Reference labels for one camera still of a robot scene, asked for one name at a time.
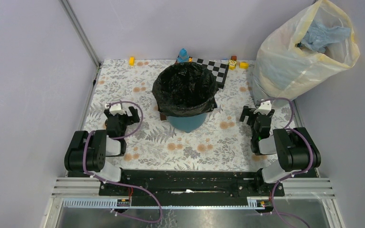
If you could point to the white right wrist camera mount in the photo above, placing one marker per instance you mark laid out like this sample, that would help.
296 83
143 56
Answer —
262 107

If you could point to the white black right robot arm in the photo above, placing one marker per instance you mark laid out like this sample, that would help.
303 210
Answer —
294 148

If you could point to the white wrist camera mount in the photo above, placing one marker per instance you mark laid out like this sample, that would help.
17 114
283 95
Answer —
115 109
262 107

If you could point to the yellow block far left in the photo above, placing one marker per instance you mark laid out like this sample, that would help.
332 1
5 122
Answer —
131 61

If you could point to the large translucent plastic bag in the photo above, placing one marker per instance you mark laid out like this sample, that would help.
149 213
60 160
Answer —
284 70

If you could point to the floral patterned table mat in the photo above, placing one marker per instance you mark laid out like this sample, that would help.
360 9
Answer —
221 143

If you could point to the black trash bag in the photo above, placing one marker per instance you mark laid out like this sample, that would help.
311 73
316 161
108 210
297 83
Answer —
185 90

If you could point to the yellow owl toy block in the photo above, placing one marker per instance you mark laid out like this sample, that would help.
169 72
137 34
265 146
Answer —
232 64

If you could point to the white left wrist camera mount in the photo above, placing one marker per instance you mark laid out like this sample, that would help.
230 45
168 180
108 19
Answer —
115 109

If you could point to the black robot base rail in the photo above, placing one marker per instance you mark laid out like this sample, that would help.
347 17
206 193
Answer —
191 188

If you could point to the yellow block near bag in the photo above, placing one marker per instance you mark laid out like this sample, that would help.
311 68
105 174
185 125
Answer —
243 65

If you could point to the black white checkerboard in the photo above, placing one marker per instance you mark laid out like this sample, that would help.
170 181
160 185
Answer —
219 70

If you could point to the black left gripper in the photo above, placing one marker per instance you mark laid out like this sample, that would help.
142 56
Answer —
134 118

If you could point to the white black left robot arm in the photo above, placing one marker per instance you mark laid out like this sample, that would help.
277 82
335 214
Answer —
87 152

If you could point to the blue crumpled plastic sheet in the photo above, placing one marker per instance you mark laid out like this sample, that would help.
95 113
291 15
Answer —
318 37

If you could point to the blue toy figure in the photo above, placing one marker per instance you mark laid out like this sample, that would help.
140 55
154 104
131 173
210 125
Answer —
183 56

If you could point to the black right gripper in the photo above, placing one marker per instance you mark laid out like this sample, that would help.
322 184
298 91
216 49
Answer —
247 111

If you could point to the dark brown rectangular tile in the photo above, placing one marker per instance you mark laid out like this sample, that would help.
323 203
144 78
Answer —
162 117

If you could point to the aluminium frame post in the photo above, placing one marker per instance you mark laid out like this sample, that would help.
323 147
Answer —
80 32

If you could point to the teal plastic trash bin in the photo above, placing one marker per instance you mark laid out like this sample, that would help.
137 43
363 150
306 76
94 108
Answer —
187 124

